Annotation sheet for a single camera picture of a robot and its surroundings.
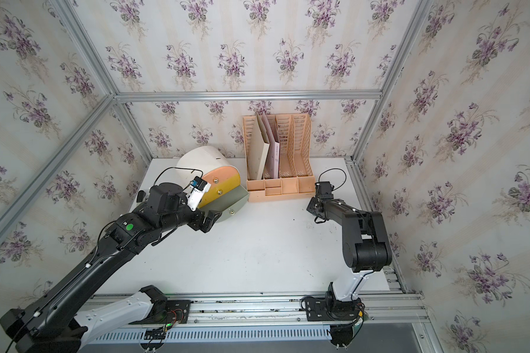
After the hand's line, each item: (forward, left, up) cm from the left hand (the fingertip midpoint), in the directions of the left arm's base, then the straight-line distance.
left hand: (213, 207), depth 70 cm
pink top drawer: (+17, +1, -4) cm, 18 cm away
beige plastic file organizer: (+52, -32, -10) cm, 62 cm away
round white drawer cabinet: (+25, +10, -4) cm, 27 cm away
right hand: (+15, -41, -24) cm, 50 cm away
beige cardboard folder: (+40, -14, -11) cm, 43 cm away
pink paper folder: (+27, -21, -8) cm, 35 cm away
